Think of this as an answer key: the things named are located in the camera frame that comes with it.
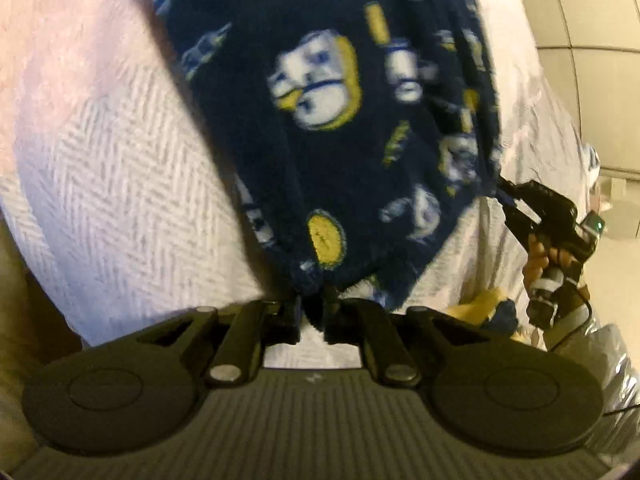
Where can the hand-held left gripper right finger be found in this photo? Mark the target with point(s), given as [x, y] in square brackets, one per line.
[340, 322]

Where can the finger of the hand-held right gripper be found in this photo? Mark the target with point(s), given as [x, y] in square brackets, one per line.
[522, 220]
[515, 192]

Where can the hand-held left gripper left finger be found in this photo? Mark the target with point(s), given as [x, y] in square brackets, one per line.
[282, 322]

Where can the navy cartoon print pants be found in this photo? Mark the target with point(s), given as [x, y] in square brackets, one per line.
[325, 160]

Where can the person's right hand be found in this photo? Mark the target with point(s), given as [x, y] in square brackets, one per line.
[542, 260]

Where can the navy top with yellow lining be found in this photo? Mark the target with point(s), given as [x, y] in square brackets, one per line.
[480, 305]

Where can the cream wardrobe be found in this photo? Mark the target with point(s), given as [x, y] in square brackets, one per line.
[600, 10]

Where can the striped grey pink bedspread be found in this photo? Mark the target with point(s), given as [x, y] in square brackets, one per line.
[125, 160]

